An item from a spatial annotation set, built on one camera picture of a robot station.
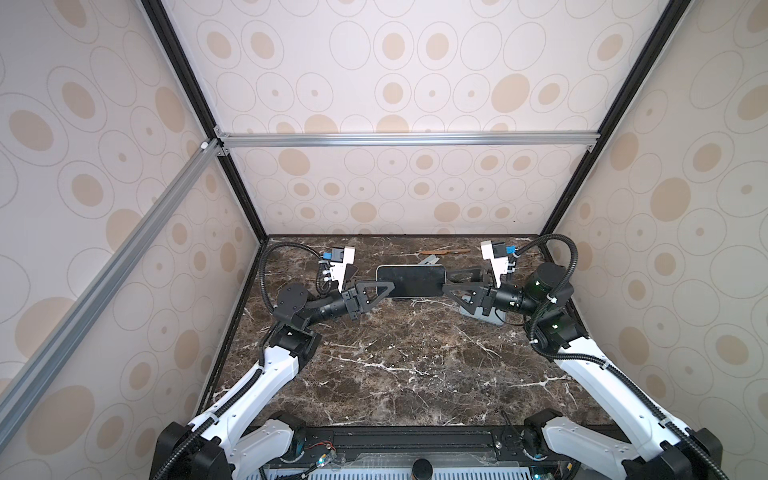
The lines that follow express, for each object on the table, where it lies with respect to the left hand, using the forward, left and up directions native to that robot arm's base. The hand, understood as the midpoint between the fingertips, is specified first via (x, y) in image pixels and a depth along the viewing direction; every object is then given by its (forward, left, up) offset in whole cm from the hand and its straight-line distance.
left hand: (397, 296), depth 59 cm
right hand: (+4, -11, -3) cm, 12 cm away
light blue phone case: (-1, -21, -6) cm, 21 cm away
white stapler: (+37, -13, -35) cm, 53 cm away
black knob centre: (-27, -5, -27) cm, 38 cm away
